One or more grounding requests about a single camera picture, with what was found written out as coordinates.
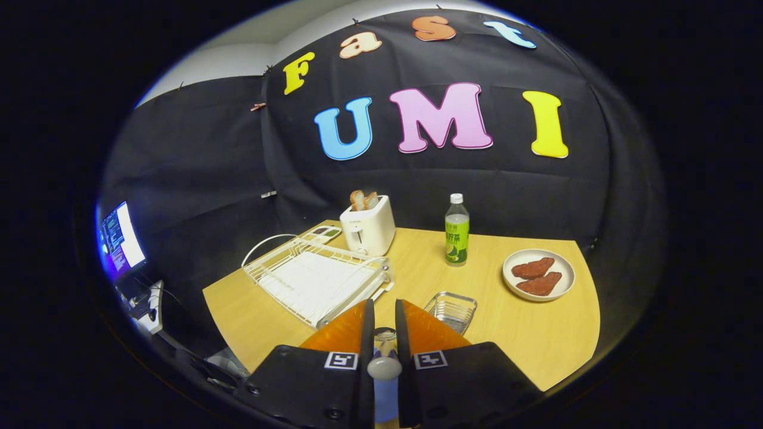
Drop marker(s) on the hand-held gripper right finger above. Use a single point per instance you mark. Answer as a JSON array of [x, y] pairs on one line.
[[401, 333]]

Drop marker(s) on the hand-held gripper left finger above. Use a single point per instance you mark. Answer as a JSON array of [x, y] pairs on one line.
[[368, 333]]

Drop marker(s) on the white dish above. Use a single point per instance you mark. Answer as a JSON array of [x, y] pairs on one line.
[[566, 271]]

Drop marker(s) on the white toaster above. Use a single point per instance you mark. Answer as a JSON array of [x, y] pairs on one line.
[[369, 229]]

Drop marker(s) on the divided seasoning tray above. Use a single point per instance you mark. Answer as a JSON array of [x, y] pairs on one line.
[[326, 232]]

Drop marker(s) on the green label drink bottle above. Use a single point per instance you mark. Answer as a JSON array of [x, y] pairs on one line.
[[457, 235]]

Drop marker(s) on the toast bread slice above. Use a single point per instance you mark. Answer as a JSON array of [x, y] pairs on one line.
[[372, 201], [357, 201]]

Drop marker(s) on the red meat slice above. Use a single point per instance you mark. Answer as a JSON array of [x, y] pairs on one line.
[[539, 285], [532, 268]]

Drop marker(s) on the white desktop device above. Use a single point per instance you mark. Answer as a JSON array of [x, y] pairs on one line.
[[154, 307]]

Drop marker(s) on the black backdrop cloth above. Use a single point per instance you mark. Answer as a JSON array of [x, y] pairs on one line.
[[208, 149]]

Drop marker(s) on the red backdrop clip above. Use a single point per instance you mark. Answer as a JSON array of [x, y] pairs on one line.
[[258, 106]]

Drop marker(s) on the lit computer monitor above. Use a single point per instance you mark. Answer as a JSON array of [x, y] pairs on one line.
[[122, 238]]

